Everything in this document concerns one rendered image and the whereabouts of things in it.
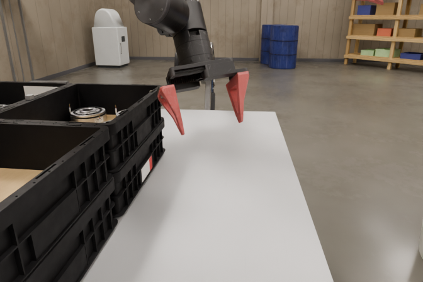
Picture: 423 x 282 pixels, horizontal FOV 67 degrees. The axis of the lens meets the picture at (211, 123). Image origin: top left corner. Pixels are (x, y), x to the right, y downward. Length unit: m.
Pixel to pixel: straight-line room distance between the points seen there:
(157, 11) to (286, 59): 7.11
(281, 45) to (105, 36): 3.97
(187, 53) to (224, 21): 8.37
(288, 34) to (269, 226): 6.88
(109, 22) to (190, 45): 7.35
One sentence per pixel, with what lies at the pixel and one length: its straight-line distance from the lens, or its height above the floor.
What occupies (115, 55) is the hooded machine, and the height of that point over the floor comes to 0.29.
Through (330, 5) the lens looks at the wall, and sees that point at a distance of 9.14.
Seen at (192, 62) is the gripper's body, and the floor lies 1.07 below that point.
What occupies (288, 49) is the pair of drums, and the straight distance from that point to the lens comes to 7.52.
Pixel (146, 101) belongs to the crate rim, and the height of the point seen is 0.92.
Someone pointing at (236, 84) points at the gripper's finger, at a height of 1.03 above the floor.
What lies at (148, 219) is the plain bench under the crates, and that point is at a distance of 0.76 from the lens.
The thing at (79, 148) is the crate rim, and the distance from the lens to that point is 0.56.
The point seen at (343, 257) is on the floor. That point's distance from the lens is 1.84.
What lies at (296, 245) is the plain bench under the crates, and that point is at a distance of 0.71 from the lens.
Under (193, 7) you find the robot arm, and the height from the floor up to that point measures 1.15.
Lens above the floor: 1.13
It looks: 18 degrees down
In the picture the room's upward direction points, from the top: straight up
